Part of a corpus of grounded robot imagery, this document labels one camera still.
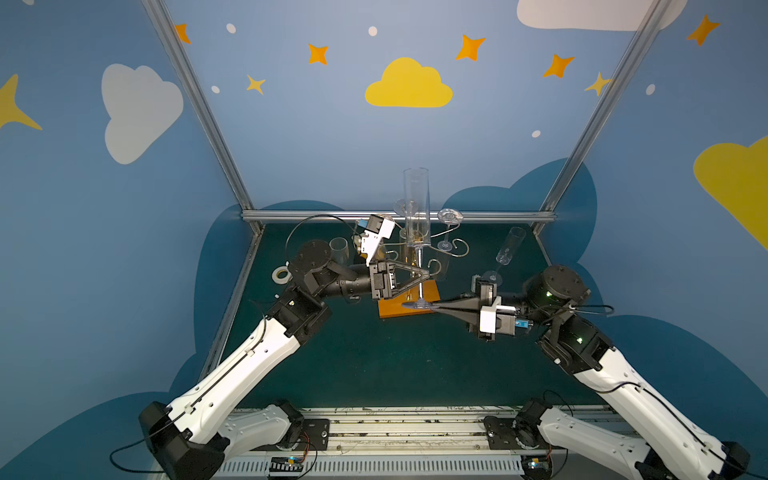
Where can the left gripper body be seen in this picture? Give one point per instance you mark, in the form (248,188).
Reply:
(381,281)

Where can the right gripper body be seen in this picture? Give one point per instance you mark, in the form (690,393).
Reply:
(474,309)

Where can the clear flute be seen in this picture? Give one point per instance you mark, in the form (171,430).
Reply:
(340,253)
(418,216)
(505,254)
(401,243)
(451,219)

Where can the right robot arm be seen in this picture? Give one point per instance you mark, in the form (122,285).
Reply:
(665,443)

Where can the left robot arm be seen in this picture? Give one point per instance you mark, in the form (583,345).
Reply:
(252,360)

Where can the orange wooden rack base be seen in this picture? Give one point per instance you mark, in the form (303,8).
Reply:
(412,302)

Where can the yellow black rubber glove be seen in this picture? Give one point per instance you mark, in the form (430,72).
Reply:
(357,244)

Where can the white tape roll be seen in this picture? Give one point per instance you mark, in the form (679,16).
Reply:
(281,275)

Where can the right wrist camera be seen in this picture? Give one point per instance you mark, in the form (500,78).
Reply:
(511,319)

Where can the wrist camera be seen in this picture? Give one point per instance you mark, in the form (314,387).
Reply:
(511,319)
(374,230)

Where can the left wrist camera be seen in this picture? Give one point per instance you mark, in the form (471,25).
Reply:
(374,230)

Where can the gold wire glass rack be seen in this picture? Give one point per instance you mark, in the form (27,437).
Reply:
(440,261)

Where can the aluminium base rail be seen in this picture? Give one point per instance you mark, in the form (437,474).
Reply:
(384,441)

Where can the aluminium frame back bar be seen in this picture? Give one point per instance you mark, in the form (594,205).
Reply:
(295,216)

